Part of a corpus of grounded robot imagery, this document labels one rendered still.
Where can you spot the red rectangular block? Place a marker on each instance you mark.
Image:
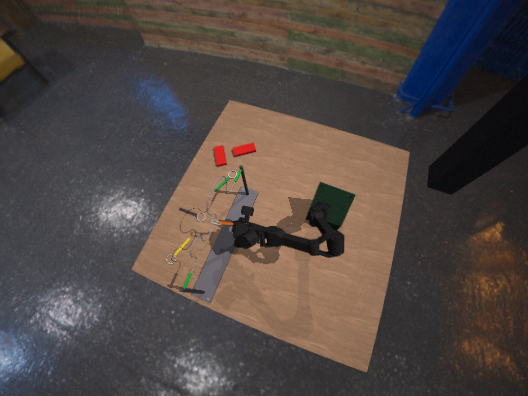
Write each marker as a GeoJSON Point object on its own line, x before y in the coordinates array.
{"type": "Point", "coordinates": [244, 149]}
{"type": "Point", "coordinates": [220, 156]}

